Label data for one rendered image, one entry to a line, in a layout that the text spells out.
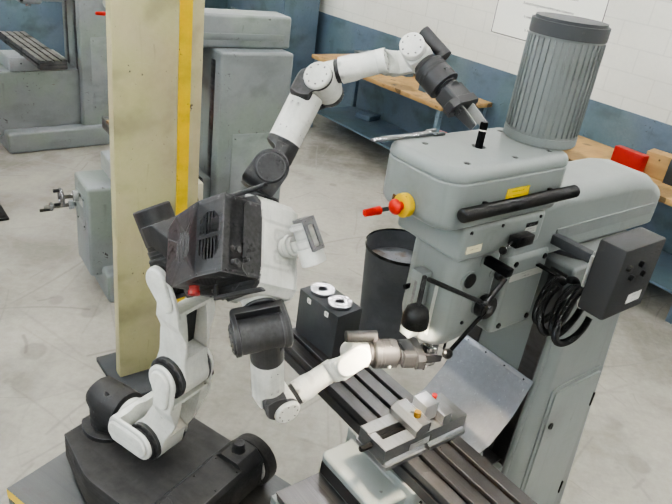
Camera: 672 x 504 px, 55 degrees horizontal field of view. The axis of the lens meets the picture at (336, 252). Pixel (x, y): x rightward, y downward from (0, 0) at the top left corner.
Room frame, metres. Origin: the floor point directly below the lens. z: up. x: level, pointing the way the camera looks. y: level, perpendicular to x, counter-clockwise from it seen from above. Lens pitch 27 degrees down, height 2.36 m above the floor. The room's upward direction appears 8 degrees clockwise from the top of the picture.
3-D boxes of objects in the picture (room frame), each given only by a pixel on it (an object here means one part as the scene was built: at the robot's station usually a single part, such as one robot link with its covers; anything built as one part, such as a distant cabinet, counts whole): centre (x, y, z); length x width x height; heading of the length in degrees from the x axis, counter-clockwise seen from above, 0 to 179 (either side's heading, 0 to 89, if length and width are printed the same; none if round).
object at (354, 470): (1.63, -0.32, 0.80); 0.50 x 0.35 x 0.12; 131
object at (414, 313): (1.46, -0.23, 1.47); 0.07 x 0.07 x 0.06
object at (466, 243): (1.66, -0.36, 1.68); 0.34 x 0.24 x 0.10; 131
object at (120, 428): (1.74, 0.57, 0.68); 0.21 x 0.20 x 0.13; 60
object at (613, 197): (1.96, -0.70, 1.66); 0.80 x 0.23 x 0.20; 131
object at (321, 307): (2.05, -0.01, 1.04); 0.22 x 0.12 x 0.20; 44
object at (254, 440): (1.83, 0.20, 0.50); 0.20 x 0.05 x 0.20; 60
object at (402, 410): (1.57, -0.30, 1.03); 0.12 x 0.06 x 0.04; 40
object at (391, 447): (1.59, -0.32, 0.99); 0.35 x 0.15 x 0.11; 130
